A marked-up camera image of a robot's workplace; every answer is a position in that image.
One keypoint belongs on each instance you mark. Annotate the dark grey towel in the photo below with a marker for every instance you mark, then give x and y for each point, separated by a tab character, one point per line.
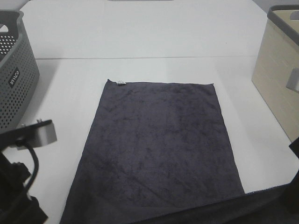
160	154

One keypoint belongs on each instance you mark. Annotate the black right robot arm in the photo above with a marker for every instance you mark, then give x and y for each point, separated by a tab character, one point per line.
294	146

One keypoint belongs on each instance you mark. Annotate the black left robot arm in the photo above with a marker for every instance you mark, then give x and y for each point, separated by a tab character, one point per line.
16	206

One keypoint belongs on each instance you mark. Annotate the beige basket with grey rim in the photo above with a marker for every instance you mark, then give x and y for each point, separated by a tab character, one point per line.
278	55

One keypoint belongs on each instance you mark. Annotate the grey perforated plastic basket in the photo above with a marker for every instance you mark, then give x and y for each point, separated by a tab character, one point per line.
19	73

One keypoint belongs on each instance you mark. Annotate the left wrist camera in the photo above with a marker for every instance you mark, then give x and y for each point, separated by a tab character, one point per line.
39	134

